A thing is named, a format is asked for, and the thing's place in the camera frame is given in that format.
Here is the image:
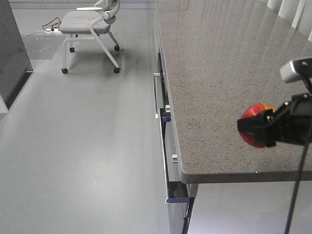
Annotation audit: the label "counter drawer front with knobs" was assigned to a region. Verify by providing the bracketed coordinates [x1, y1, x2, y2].
[154, 53, 195, 234]

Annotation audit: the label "black camera cable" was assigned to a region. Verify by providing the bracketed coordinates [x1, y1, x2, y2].
[284, 143, 309, 234]

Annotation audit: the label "white floor cable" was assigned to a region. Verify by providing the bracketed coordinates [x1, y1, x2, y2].
[21, 17, 61, 39]

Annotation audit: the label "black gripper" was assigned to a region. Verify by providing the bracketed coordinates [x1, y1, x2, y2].
[237, 93, 312, 147]

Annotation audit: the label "white vertical blinds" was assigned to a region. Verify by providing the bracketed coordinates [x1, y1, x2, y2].
[262, 0, 312, 42]

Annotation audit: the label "dark grey cabinet block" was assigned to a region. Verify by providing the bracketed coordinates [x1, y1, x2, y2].
[0, 0, 33, 113]

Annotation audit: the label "red yellow apple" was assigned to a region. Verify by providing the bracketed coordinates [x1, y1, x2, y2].
[239, 103, 277, 148]

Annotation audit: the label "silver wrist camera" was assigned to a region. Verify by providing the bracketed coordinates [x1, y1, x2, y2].
[280, 57, 312, 83]

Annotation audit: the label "white grey office chair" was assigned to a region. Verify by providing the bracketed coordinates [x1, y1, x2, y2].
[59, 0, 120, 74]

